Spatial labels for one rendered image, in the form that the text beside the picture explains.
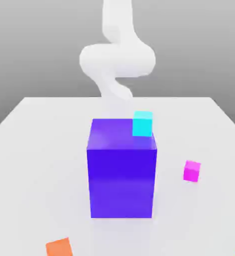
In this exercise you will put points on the small orange cube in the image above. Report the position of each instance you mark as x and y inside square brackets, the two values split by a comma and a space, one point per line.
[59, 248]

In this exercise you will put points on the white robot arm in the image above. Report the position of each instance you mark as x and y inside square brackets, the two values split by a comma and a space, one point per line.
[117, 60]

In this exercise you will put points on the small magenta cube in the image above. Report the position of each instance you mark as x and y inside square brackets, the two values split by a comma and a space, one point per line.
[191, 172]

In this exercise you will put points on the large purple box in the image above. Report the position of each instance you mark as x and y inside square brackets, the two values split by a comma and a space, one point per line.
[121, 180]

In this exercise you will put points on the small cyan cube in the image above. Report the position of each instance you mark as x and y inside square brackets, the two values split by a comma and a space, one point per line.
[142, 125]

